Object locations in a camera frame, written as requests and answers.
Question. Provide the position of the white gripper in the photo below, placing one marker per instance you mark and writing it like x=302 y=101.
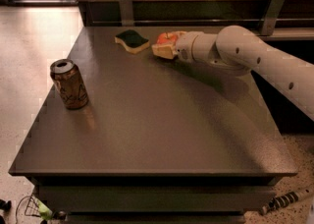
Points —
x=184 y=46

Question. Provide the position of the red apple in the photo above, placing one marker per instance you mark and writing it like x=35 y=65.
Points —
x=167 y=37

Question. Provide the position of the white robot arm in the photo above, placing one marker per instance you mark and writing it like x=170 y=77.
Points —
x=237 y=49

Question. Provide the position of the green and yellow sponge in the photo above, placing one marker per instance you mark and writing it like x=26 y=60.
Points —
x=132 y=41

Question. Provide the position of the grey table cabinet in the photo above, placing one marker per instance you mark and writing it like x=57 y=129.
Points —
x=157 y=143

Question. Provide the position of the brown soda can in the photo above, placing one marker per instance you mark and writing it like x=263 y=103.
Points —
x=67 y=79

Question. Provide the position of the striped black white bat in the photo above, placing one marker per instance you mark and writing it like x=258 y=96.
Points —
x=287 y=199

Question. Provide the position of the left metal shelf bracket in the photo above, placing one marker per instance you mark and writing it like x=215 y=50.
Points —
x=126 y=12

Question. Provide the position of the metal shelf bracket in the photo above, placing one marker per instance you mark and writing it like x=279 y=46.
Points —
x=126 y=12
x=269 y=19

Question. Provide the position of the right metal shelf bracket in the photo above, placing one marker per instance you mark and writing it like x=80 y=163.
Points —
x=269 y=19

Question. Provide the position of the wire basket with green item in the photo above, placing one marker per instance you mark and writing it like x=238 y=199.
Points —
x=31 y=206

